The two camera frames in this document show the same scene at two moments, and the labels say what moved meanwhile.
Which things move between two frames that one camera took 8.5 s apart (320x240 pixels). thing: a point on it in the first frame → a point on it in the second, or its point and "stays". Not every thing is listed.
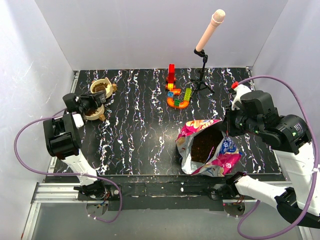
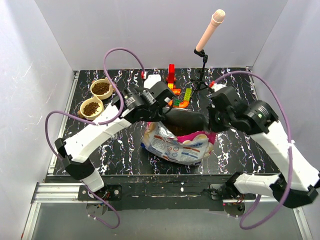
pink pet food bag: (205, 149) → (178, 146)
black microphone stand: (201, 84) stays
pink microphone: (217, 18) stays
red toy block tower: (171, 79) stays
